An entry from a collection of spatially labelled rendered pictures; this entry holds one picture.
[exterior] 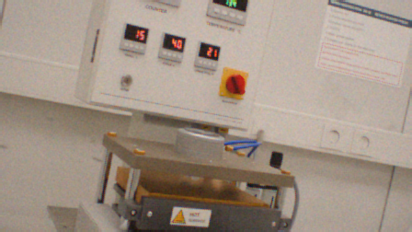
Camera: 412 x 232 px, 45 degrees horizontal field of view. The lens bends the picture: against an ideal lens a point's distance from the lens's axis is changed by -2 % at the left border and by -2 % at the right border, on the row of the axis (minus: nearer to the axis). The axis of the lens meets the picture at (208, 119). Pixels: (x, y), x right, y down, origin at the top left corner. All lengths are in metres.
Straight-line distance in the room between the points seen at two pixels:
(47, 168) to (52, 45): 0.32
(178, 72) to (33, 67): 0.49
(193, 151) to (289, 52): 0.75
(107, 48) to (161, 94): 0.13
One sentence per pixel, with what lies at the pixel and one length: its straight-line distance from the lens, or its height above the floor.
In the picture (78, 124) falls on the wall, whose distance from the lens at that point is 1.38.
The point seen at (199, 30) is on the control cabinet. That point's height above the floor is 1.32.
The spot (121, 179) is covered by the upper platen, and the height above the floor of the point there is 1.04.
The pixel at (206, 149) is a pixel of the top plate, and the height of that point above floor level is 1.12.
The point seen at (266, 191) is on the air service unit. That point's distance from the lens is 1.07.
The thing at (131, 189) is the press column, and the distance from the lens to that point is 0.72.
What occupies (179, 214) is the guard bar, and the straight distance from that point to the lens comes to 0.73.
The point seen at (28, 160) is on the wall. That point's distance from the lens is 1.40.
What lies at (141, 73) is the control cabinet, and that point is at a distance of 0.92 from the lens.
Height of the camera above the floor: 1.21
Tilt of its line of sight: 3 degrees down
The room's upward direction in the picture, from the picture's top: 12 degrees clockwise
